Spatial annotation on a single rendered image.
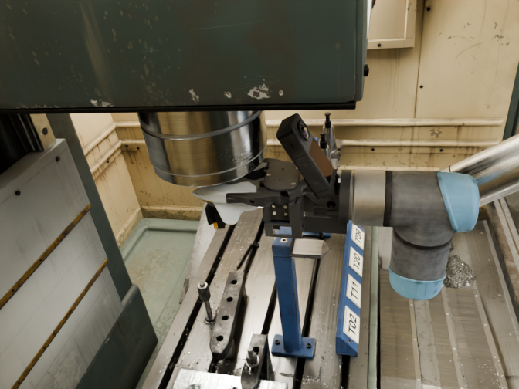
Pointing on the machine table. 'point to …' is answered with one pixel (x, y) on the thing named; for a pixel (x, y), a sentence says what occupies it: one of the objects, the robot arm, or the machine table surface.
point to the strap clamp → (263, 366)
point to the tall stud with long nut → (206, 300)
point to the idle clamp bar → (228, 316)
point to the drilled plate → (217, 381)
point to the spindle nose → (204, 145)
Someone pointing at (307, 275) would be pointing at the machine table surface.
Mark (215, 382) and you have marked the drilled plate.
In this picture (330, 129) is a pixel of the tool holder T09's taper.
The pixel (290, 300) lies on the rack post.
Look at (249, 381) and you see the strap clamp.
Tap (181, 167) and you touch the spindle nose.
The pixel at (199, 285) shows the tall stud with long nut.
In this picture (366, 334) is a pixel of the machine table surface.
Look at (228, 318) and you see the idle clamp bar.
